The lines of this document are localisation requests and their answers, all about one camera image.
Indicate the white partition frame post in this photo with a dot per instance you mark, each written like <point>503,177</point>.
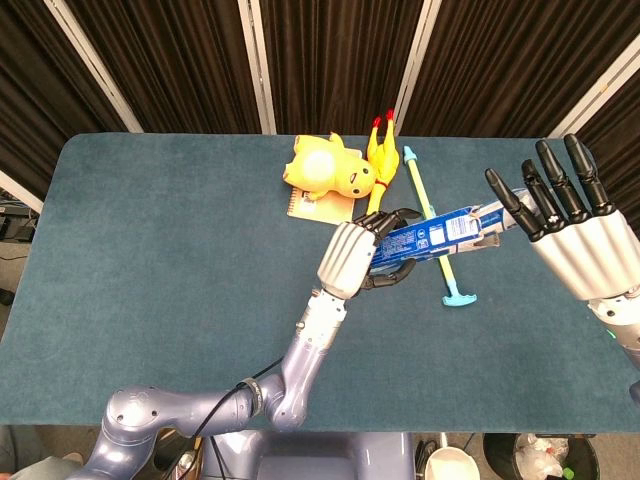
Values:
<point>20,192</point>
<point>95,65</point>
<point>600,90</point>
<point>415,65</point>
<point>257,65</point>

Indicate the tan spiral notebook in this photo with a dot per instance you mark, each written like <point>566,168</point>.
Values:
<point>320,210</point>

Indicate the grey clothed person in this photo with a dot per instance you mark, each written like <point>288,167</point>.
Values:
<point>25,455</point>

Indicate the lavender robot base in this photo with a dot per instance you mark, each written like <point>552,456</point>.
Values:
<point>325,457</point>

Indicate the yellow rubber chicken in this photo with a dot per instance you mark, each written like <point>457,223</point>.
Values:
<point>382,162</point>

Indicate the grey electronic device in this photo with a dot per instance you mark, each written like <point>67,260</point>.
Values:
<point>17,231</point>

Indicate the white round bowl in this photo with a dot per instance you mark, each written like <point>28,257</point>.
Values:
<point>452,465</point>

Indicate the yellow plush toy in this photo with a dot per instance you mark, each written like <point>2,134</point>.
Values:
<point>325,167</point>

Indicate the blue toothpaste box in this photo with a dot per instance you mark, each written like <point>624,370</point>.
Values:
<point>430,239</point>

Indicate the dark brown curtain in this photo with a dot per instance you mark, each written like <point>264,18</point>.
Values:
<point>340,60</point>

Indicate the black trash bin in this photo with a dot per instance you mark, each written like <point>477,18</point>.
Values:
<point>500,455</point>

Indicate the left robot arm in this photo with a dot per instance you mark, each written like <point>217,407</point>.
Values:
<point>300,370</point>

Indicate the black curved object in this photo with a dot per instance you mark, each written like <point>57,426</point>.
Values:
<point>172,457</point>

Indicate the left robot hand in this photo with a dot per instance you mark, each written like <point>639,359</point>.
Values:
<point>345,260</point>

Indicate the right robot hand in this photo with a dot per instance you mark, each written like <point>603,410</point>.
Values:
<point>585,255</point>

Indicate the blue felt table mat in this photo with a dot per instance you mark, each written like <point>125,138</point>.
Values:
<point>150,250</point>

